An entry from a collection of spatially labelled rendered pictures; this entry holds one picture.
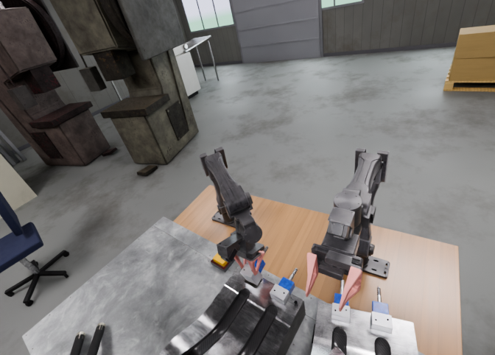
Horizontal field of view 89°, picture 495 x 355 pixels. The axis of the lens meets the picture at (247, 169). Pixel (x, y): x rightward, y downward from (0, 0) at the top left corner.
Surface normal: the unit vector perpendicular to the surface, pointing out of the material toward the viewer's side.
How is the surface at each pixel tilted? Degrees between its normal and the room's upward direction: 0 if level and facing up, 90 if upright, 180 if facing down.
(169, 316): 0
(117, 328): 0
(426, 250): 0
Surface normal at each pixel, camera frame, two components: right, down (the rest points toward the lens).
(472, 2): -0.51, 0.57
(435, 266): -0.20, -0.81
